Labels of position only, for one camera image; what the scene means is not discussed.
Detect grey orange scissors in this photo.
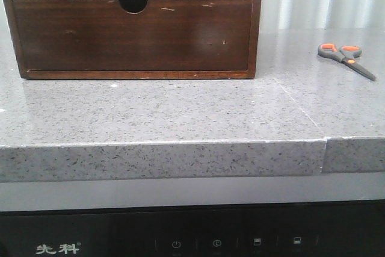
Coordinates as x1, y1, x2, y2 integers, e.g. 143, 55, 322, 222
318, 43, 377, 81

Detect lower wooden drawer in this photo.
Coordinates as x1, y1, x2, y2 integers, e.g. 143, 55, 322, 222
13, 0, 252, 71

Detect dark wooden drawer cabinet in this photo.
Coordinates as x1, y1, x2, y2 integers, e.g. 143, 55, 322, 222
4, 0, 261, 79

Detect black appliance control panel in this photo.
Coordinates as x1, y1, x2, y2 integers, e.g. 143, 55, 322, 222
1, 200, 384, 256

